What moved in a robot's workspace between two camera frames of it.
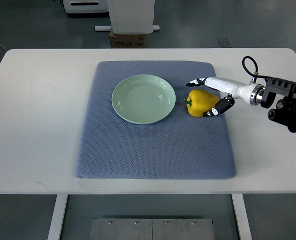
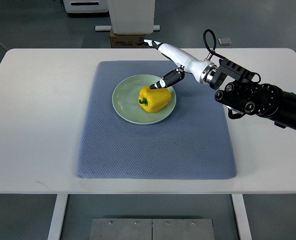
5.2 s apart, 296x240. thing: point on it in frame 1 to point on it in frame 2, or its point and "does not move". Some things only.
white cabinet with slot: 75,6 does not move
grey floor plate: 224,41 does not move
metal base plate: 151,229 does not move
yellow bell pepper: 199,102 to 154,100
